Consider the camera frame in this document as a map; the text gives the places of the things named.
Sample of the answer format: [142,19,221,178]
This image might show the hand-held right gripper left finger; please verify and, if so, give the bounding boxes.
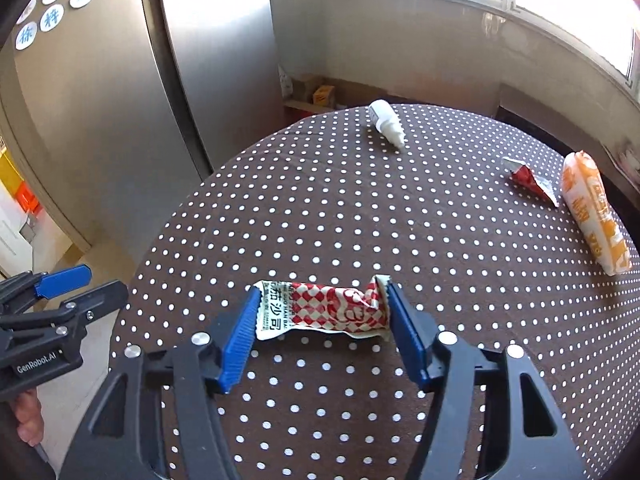
[60,290,263,480]

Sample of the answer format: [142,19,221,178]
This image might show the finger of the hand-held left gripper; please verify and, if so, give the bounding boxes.
[0,264,93,312]
[0,280,129,346]

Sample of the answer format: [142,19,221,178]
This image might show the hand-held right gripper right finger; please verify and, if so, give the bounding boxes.
[386,281,586,480]

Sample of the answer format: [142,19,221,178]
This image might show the red white checked sachet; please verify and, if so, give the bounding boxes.
[254,275,392,342]

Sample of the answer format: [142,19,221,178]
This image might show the person's left hand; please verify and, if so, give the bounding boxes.
[14,389,45,447]

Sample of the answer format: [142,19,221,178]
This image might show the orange plastic box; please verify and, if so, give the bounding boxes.
[15,180,41,212]

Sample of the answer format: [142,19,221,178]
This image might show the yellow plastic box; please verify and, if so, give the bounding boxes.
[0,152,22,187]

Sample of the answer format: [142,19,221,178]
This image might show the stainless steel fridge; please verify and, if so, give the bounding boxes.
[0,0,281,261]

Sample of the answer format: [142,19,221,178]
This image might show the small red sachet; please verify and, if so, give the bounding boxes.
[502,156,560,208]

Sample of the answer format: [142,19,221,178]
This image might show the white plastic bottle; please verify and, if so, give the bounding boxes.
[368,100,407,150]

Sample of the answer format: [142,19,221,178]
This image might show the orange white wrapper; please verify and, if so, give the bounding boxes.
[561,150,632,277]

